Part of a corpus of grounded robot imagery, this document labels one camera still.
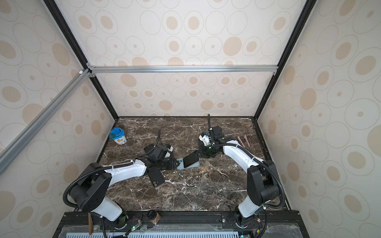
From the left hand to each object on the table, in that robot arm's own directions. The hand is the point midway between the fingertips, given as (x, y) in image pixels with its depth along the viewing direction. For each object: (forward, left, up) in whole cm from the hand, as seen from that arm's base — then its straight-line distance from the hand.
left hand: (182, 162), depth 87 cm
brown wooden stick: (-30, +45, -6) cm, 54 cm away
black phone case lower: (-7, +15, -6) cm, 17 cm away
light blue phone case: (0, +1, -5) cm, 5 cm away
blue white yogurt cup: (+19, +43, +2) cm, 47 cm away
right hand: (+3, -9, +5) cm, 11 cm away
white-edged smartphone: (+4, -5, -3) cm, 7 cm away
